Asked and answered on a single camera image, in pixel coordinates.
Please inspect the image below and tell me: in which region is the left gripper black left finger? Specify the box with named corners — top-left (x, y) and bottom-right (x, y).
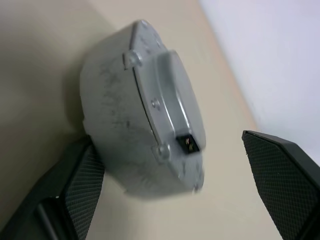
top-left (0, 135), bottom-right (105, 240)

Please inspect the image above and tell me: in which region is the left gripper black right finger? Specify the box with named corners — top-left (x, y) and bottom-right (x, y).
top-left (241, 129), bottom-right (320, 240)

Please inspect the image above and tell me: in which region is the grey motor stator housing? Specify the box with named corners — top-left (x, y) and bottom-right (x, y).
top-left (79, 23), bottom-right (202, 201)

